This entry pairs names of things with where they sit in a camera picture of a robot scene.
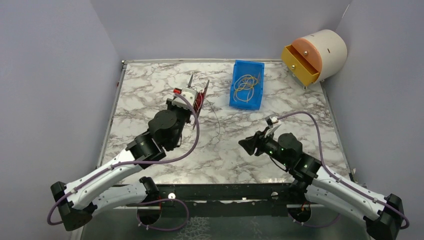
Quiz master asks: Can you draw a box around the red cable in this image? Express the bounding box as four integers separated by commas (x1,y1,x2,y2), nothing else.
193,92,206,115

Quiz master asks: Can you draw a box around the dark grey perforated spool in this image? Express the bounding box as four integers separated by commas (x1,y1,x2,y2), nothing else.
187,74,210,117

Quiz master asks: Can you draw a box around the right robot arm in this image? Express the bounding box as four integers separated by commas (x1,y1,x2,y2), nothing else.
238,131,403,240

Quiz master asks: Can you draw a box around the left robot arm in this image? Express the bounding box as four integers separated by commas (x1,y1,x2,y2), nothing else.
46,94,200,232

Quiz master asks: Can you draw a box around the blue plastic bin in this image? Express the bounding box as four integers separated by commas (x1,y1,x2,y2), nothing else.
229,60,265,110

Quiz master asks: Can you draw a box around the round cream drawer cabinet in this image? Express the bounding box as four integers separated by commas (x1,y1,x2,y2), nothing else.
281,29,348,88

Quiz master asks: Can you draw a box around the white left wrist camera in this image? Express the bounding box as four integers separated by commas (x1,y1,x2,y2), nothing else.
171,87,198,109

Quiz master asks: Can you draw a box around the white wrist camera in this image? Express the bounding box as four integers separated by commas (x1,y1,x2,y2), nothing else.
171,87,198,109
264,114,281,137

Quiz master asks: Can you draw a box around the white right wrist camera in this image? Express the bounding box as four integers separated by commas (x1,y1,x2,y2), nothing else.
264,114,281,137

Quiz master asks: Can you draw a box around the thin black cable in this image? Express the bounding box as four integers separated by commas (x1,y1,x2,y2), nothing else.
203,97,222,141

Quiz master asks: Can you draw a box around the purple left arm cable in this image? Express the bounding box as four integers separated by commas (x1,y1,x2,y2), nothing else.
46,93,201,232

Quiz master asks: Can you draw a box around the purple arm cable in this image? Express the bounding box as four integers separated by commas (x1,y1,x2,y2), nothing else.
276,111,410,230
46,93,201,232

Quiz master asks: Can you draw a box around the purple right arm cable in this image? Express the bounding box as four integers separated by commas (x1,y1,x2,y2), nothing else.
276,111,410,230

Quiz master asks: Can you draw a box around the yellow cable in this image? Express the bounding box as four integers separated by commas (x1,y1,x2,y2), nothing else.
233,74,259,102

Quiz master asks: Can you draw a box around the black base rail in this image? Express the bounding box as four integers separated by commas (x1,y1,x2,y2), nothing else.
90,175,322,219

